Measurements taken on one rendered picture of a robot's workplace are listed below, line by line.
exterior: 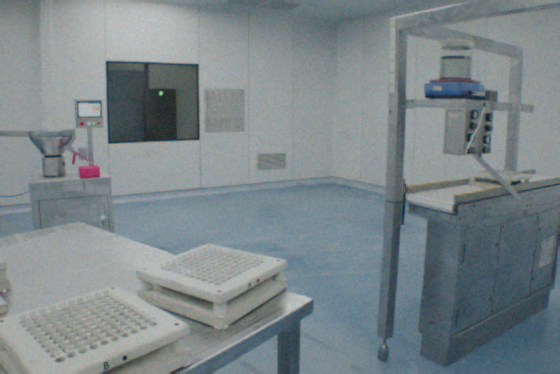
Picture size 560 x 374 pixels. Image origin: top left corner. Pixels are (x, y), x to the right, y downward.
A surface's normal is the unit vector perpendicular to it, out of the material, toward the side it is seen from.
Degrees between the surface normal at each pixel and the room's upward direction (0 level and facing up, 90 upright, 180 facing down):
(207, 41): 90
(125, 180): 90
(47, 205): 90
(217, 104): 90
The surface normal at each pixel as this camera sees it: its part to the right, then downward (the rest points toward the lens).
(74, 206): 0.54, 0.14
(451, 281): -0.84, 0.08
